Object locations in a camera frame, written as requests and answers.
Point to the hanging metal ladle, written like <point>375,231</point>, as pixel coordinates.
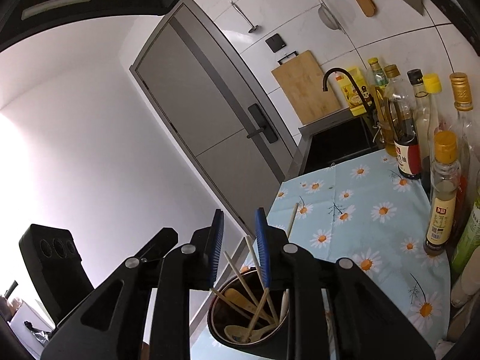
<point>253,27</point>

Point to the cream plastic spoon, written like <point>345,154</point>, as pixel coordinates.
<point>242,335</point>

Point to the grey door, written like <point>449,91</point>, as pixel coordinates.
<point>201,88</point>

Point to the black sink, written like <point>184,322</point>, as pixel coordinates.
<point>332,140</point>

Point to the black utensil holder cup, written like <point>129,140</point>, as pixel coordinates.
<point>272,346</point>

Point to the black door lock handle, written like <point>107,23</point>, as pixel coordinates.
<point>264,126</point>

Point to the soy sauce bottle red label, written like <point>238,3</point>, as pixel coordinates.
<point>398,111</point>

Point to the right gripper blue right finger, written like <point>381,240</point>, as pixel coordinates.
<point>262,228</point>

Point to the white ceramic soup spoon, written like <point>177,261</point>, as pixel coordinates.
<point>284,305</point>

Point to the orange patterned long spoon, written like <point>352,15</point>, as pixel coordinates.
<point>239,300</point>

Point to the wooden cutting board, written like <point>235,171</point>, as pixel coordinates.
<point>301,80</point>

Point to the bamboo chopstick long diagonal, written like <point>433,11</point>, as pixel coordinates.
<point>229,303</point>

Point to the tall clear bottle gold cap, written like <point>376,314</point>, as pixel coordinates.
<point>466,129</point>

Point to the clear bottle black cap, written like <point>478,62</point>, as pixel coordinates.
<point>421,110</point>

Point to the oil bottle green label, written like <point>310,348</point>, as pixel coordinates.
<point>380,82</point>

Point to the black faucet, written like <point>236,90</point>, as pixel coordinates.
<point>368,106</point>

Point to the daisy print blue tablecloth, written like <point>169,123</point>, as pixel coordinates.
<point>365,210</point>

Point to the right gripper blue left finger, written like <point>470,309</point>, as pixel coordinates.
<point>215,238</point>

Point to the clear bottle yellow cap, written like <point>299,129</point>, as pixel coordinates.
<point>432,86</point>

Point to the black wall switch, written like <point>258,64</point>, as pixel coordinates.
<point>275,43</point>

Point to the small vinegar bottle gold cap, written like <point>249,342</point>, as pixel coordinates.
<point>445,173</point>

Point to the hanging mesh strainer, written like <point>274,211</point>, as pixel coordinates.
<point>327,17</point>

